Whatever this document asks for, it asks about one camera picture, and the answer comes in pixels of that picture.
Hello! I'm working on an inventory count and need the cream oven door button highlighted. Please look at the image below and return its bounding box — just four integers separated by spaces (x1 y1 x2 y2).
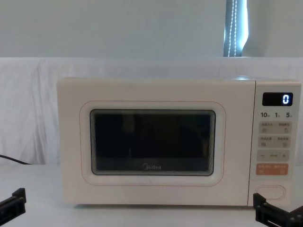
255 185 286 200

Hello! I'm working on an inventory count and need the oven control panel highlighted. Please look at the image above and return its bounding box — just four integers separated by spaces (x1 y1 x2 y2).
247 79 303 207

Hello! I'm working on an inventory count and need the black oven display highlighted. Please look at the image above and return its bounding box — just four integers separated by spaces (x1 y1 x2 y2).
261 92 294 107

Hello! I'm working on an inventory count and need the cream microwave oven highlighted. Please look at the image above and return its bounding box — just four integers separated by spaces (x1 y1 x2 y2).
56 77 303 209

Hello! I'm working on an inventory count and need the white curtain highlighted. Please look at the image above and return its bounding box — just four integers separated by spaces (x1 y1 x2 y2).
241 0 303 58
0 0 228 58

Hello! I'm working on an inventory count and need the black power cable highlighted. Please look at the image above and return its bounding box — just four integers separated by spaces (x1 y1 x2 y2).
0 154 32 166

